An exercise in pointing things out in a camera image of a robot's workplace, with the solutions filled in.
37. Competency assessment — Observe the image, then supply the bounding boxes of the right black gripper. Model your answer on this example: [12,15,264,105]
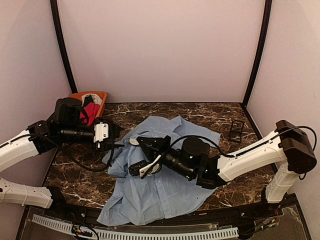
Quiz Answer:
[136,134,194,179]

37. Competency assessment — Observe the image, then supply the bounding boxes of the light blue shirt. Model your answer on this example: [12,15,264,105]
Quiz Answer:
[97,116,221,226]

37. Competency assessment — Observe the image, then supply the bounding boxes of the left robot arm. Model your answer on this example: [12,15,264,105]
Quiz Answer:
[0,97,123,218]

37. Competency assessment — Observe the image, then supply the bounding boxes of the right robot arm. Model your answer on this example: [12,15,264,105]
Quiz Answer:
[128,120,317,217]

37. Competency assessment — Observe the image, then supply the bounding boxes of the black brooch holder stand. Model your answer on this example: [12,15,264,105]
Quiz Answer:
[228,119,245,144]

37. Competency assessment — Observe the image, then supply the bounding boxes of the red cloth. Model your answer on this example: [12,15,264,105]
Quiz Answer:
[79,102,100,126]

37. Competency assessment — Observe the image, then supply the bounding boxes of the white cloth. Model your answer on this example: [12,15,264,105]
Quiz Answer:
[81,93,103,107]

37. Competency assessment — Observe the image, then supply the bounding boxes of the orange plastic basket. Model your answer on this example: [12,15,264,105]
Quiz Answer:
[68,91,108,118]

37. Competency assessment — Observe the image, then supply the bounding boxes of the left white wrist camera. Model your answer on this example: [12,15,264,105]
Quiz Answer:
[93,122,109,147]

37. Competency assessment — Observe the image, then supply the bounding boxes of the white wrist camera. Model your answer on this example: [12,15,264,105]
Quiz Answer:
[139,155,162,179]
[93,122,109,147]

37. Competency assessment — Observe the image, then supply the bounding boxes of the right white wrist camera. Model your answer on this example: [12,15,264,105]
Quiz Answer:
[139,155,162,179]

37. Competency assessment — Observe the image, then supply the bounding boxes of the white perforated cable tray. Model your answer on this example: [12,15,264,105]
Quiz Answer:
[31,214,239,240]

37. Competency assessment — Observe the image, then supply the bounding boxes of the black left frame pole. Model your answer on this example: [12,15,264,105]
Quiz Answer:
[50,0,78,94]

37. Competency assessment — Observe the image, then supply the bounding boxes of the black frame pole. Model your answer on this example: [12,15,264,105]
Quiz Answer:
[50,0,78,94]
[242,0,273,109]

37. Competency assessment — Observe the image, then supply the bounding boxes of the black right frame pole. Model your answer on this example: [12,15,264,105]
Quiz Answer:
[242,0,273,109]

